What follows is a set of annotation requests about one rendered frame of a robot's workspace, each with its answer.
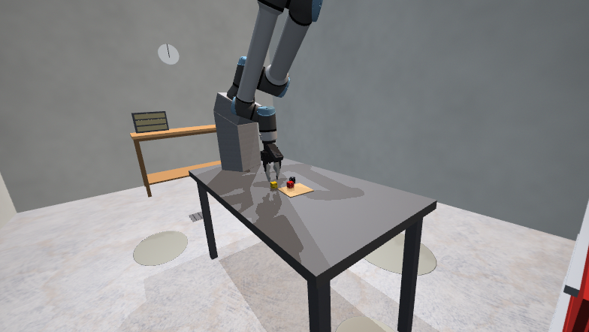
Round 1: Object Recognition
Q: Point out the tan mat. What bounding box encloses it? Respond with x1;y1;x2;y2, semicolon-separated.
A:
278;183;314;198

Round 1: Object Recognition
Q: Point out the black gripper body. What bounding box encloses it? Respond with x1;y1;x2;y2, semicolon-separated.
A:
260;140;276;164

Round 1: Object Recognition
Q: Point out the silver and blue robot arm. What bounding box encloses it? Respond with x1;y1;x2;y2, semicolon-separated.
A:
227;0;323;141

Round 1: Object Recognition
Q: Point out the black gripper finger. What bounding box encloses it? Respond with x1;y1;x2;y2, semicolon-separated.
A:
263;158;270;182
273;161;281;180

